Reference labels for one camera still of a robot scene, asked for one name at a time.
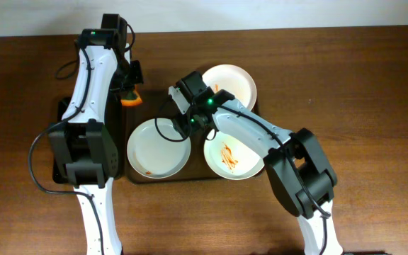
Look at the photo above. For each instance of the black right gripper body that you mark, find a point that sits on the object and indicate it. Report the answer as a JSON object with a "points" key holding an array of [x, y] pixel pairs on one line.
{"points": [[181, 127]]}

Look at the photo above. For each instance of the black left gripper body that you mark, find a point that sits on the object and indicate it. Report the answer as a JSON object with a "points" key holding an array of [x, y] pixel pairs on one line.
{"points": [[127, 87]]}

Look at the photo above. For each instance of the orange green scrub sponge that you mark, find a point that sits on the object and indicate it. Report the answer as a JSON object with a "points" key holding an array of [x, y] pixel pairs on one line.
{"points": [[131, 99]]}

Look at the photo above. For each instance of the white plate cleaned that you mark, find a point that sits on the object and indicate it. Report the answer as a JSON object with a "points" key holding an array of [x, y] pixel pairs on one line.
{"points": [[229, 158], [153, 149]]}

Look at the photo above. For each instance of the pink plate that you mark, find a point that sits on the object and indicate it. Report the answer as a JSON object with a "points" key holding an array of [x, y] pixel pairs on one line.
{"points": [[233, 79]]}

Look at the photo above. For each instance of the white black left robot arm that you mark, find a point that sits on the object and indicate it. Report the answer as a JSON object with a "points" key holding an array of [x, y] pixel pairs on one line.
{"points": [[97, 61]]}

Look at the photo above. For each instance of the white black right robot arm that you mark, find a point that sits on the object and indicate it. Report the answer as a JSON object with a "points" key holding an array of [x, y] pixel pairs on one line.
{"points": [[300, 175]]}

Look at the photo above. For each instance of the brown serving tray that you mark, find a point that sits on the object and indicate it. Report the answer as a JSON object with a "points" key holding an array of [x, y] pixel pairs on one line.
{"points": [[196, 168]]}

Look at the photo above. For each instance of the black plastic tray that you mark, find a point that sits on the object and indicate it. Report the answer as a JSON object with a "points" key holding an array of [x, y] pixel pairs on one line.
{"points": [[90, 152]]}

